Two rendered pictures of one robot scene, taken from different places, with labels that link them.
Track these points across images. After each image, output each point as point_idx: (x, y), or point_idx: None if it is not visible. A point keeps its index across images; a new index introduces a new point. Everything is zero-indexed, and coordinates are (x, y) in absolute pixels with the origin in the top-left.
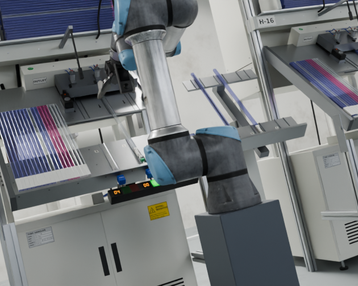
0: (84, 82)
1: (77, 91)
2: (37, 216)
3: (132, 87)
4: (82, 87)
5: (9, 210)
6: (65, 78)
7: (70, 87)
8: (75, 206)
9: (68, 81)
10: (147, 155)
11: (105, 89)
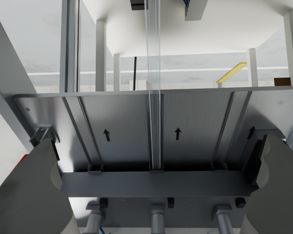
0: (196, 205)
1: (221, 184)
2: (252, 17)
3: (23, 177)
4: (209, 195)
5: None
6: (230, 219)
7: (242, 200)
8: (195, 29)
9: (231, 211)
10: None
11: None
